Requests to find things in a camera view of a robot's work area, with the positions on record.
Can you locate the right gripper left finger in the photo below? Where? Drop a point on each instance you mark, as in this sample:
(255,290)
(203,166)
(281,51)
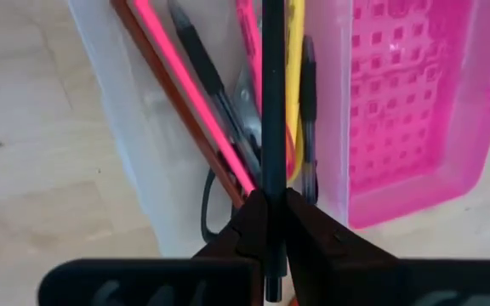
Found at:
(164,280)

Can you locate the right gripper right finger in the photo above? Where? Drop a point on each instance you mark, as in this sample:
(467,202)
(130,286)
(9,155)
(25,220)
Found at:
(377,280)

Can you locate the brown pencil with blue cap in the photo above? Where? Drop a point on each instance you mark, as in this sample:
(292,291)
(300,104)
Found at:
(172,93)

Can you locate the pink pencil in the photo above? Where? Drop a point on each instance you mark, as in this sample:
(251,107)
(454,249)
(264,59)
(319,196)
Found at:
(194,93)

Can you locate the black ballpoint pen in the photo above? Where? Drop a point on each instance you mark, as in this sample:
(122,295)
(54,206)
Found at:
(200,59)
(309,85)
(274,106)

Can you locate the yellow highlighter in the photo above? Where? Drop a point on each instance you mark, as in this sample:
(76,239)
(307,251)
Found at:
(295,64)

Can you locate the pink highlighter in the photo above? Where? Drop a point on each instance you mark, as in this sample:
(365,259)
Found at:
(248,42)

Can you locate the clear plastic supply box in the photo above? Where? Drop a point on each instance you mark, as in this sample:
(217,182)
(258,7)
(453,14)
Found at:
(143,127)

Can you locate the pink perforated plastic lid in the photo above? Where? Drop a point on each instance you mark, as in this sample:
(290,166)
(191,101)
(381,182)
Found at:
(398,127)

